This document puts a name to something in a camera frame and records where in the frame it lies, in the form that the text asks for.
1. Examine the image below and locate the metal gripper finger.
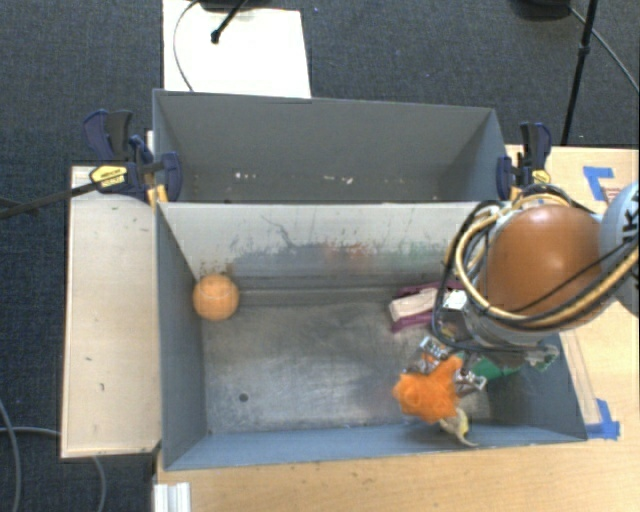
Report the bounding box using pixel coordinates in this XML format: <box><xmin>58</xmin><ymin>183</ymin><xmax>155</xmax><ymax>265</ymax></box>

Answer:
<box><xmin>407</xmin><ymin>335</ymin><xmax>450</xmax><ymax>375</ymax></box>
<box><xmin>452</xmin><ymin>367</ymin><xmax>488</xmax><ymax>397</ymax></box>

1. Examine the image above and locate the orange fluffy cloth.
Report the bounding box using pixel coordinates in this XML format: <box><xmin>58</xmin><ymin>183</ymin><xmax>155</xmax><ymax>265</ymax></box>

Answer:
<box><xmin>391</xmin><ymin>354</ymin><xmax>464</xmax><ymax>426</ymax></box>

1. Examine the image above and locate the green flat block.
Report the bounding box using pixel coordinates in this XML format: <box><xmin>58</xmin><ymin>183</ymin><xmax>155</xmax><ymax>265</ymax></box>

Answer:
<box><xmin>468</xmin><ymin>351</ymin><xmax>522</xmax><ymax>383</ymax></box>

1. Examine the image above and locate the pale yellow toy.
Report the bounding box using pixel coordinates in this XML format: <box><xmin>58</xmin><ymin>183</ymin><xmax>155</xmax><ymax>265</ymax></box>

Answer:
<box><xmin>438</xmin><ymin>407</ymin><xmax>481</xmax><ymax>448</ymax></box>

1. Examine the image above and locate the purple and cream packet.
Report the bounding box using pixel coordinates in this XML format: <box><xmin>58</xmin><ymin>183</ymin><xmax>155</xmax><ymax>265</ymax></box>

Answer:
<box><xmin>388</xmin><ymin>281</ymin><xmax>467</xmax><ymax>334</ymax></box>

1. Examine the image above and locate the grey metal bin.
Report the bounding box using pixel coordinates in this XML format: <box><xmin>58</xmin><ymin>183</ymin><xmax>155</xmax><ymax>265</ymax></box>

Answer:
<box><xmin>151</xmin><ymin>88</ymin><xmax>589</xmax><ymax>473</ymax></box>

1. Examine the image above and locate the orange ball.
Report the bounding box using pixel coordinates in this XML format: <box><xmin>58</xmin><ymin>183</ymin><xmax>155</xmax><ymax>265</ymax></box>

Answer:
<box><xmin>192</xmin><ymin>272</ymin><xmax>241</xmax><ymax>322</ymax></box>

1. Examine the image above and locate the pale wood board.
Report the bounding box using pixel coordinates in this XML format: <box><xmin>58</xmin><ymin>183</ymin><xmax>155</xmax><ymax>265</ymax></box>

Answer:
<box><xmin>59</xmin><ymin>130</ymin><xmax>164</xmax><ymax>460</ymax></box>

